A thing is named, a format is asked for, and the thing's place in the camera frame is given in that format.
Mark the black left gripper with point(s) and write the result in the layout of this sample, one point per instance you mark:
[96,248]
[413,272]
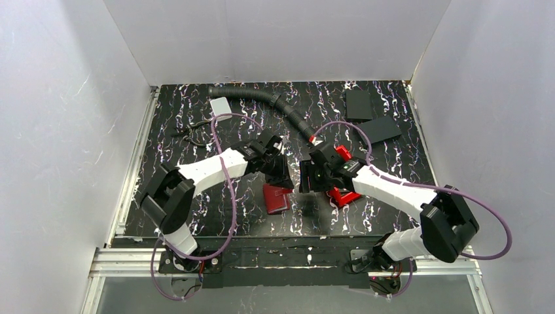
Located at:
[279,172]

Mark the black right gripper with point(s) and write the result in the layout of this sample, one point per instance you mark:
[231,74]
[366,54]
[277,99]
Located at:
[312,180]

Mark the red card holder wallet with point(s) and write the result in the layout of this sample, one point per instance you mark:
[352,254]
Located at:
[276,199]

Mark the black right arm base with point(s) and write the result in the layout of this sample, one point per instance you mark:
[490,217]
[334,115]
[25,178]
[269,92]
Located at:
[387,279]

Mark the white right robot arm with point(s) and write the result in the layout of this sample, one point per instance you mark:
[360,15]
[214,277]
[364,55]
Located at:
[446,223]

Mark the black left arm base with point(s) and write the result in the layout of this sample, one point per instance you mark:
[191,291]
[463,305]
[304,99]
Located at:
[171,263]

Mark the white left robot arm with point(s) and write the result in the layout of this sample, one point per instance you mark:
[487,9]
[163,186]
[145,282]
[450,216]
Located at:
[168,196]

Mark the black flat pad lower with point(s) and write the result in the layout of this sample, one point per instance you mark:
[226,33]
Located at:
[380,129]

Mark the black flat pad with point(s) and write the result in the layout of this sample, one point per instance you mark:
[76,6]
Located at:
[380,129]
[358,105]

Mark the black flat pad upper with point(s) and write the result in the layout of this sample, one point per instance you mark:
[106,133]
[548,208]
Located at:
[358,105]

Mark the small grey box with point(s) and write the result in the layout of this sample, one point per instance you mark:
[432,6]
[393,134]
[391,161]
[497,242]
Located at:
[220,108]

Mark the black pliers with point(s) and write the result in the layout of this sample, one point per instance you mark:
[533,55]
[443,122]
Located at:
[186,132]

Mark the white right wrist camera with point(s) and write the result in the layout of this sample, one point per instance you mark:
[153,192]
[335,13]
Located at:
[314,141]

